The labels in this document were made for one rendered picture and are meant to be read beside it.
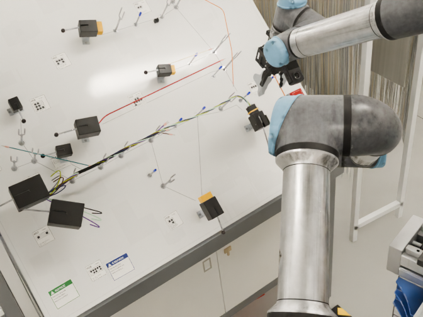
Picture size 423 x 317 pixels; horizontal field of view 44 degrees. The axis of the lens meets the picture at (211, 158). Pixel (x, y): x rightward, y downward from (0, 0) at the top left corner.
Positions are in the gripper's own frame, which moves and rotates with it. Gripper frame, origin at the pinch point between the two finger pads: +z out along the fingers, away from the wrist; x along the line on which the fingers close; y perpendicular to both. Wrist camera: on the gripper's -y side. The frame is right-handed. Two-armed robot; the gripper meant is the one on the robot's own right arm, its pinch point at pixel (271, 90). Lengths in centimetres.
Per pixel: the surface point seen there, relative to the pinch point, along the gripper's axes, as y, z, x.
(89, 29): 45, -5, 41
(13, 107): 32, 3, 72
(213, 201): -15.7, 21.8, 29.6
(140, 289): -24, 38, 60
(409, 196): -20, 121, -118
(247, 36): 34.1, 9.4, -16.6
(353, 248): -29, 120, -65
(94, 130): 15, 6, 54
